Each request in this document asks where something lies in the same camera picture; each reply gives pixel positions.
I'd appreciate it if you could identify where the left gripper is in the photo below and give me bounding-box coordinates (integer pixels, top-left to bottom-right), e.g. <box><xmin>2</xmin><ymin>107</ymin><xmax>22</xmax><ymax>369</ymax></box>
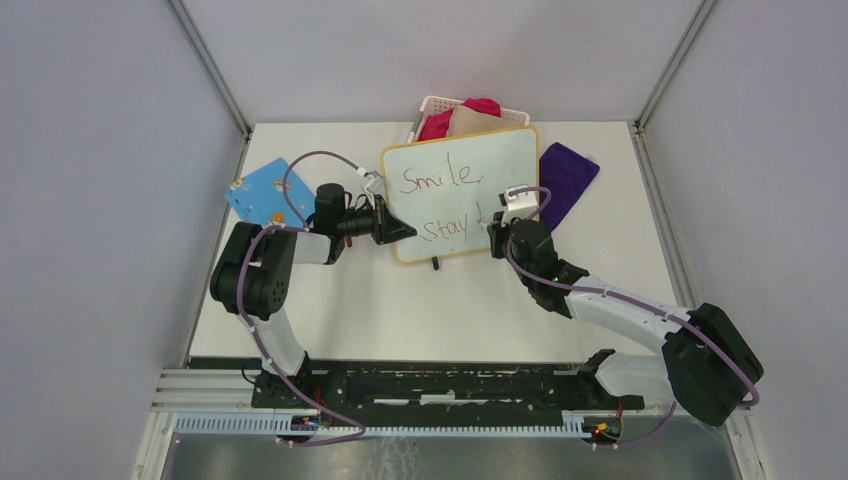
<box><xmin>338</xmin><ymin>195</ymin><xmax>417</xmax><ymax>247</ymax></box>

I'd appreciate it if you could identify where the yellow framed whiteboard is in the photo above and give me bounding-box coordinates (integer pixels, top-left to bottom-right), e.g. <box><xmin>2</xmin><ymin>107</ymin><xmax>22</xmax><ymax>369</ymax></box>
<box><xmin>380</xmin><ymin>126</ymin><xmax>540</xmax><ymax>264</ymax></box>

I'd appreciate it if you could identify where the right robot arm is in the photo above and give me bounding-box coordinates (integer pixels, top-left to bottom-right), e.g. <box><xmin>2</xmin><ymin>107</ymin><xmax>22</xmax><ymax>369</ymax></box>
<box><xmin>487</xmin><ymin>212</ymin><xmax>764</xmax><ymax>426</ymax></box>

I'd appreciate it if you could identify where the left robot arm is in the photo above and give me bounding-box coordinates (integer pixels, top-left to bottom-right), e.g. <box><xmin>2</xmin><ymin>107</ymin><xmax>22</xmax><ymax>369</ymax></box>
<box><xmin>209</xmin><ymin>183</ymin><xmax>417</xmax><ymax>408</ymax></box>

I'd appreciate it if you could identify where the purple cloth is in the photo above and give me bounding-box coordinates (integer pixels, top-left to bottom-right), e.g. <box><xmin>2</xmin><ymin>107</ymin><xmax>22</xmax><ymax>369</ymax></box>
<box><xmin>539</xmin><ymin>142</ymin><xmax>600</xmax><ymax>230</ymax></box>

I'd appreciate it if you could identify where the pink red cloth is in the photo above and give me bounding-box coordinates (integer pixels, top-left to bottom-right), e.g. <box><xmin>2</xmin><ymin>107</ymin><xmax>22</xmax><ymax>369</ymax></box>
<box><xmin>414</xmin><ymin>96</ymin><xmax>502</xmax><ymax>141</ymax></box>

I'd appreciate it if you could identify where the beige folded cloth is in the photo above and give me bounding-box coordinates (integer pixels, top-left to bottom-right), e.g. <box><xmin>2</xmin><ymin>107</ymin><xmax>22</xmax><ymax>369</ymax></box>
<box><xmin>446</xmin><ymin>106</ymin><xmax>528</xmax><ymax>137</ymax></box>

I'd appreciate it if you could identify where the blue cartoon print cloth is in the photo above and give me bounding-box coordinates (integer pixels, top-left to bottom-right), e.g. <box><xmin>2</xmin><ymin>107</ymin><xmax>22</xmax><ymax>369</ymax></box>
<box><xmin>225</xmin><ymin>158</ymin><xmax>315</xmax><ymax>227</ymax></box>

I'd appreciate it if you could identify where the white plastic basket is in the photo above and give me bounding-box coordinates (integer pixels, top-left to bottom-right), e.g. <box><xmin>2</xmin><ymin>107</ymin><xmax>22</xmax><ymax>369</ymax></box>
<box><xmin>407</xmin><ymin>96</ymin><xmax>530</xmax><ymax>143</ymax></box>

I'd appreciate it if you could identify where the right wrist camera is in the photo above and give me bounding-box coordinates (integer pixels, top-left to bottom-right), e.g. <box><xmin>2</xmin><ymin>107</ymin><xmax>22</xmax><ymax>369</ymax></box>
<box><xmin>493</xmin><ymin>184</ymin><xmax>539</xmax><ymax>226</ymax></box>

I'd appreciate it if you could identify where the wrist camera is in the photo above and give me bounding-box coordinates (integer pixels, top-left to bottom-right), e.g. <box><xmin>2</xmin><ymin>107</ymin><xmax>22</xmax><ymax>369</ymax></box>
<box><xmin>363</xmin><ymin>171</ymin><xmax>385</xmax><ymax>195</ymax></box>
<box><xmin>493</xmin><ymin>184</ymin><xmax>539</xmax><ymax>226</ymax></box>

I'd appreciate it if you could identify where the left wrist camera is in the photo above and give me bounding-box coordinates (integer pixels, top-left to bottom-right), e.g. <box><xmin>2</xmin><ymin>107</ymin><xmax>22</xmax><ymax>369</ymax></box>
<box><xmin>363</xmin><ymin>171</ymin><xmax>385</xmax><ymax>195</ymax></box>

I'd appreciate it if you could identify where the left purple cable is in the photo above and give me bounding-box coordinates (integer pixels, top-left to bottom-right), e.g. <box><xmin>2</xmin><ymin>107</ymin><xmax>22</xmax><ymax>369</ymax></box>
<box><xmin>236</xmin><ymin>151</ymin><xmax>369</xmax><ymax>448</ymax></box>

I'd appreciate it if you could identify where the purple cable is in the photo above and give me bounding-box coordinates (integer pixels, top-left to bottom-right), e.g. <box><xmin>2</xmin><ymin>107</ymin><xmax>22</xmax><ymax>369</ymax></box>
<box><xmin>504</xmin><ymin>186</ymin><xmax>762</xmax><ymax>452</ymax></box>
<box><xmin>236</xmin><ymin>151</ymin><xmax>369</xmax><ymax>448</ymax></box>

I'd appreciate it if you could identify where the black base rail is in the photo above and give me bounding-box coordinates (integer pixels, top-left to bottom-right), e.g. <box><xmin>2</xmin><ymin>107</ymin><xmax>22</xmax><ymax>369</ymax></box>
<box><xmin>187</xmin><ymin>357</ymin><xmax>645</xmax><ymax>429</ymax></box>

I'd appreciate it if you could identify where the white slotted cable duct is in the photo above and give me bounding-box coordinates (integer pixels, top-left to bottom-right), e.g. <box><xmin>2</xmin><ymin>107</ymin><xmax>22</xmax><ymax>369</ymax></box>
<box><xmin>173</xmin><ymin>413</ymin><xmax>598</xmax><ymax>439</ymax></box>

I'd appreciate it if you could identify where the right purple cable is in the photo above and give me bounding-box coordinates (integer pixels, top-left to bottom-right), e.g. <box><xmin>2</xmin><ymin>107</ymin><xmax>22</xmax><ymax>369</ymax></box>
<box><xmin>504</xmin><ymin>186</ymin><xmax>762</xmax><ymax>452</ymax></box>

